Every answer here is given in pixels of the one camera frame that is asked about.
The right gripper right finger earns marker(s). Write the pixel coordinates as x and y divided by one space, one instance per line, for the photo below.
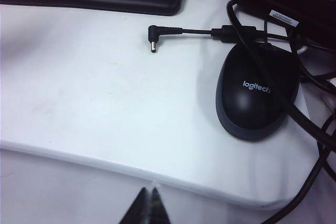
158 213

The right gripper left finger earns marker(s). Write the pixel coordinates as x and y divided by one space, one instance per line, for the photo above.
139 213

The black Logitech computer mouse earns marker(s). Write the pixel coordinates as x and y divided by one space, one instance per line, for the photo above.
252 98

